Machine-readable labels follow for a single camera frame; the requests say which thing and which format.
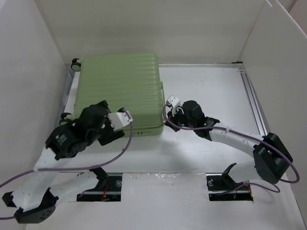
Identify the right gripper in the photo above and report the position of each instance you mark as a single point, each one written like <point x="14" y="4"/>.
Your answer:
<point x="172" y="118"/>

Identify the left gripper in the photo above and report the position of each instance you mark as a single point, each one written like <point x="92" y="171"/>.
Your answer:
<point x="111" y="134"/>

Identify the green suitcase blue lining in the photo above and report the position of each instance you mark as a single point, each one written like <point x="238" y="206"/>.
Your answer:
<point x="131" y="81"/>

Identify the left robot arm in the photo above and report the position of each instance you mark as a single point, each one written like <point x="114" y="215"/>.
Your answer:
<point x="49" y="183"/>

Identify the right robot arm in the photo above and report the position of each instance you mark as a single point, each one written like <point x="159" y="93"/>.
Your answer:
<point x="270" y="157"/>

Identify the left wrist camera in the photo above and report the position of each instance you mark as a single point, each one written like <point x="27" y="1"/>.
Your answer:
<point x="119" y="120"/>

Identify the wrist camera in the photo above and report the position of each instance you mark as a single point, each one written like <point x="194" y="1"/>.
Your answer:
<point x="119" y="120"/>
<point x="174" y="104"/>

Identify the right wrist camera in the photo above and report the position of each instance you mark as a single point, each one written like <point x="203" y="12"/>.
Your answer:
<point x="174" y="104"/>

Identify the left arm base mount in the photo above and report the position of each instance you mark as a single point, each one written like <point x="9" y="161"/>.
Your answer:
<point x="111" y="192"/>

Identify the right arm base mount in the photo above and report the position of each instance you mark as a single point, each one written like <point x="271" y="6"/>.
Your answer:
<point x="221" y="187"/>

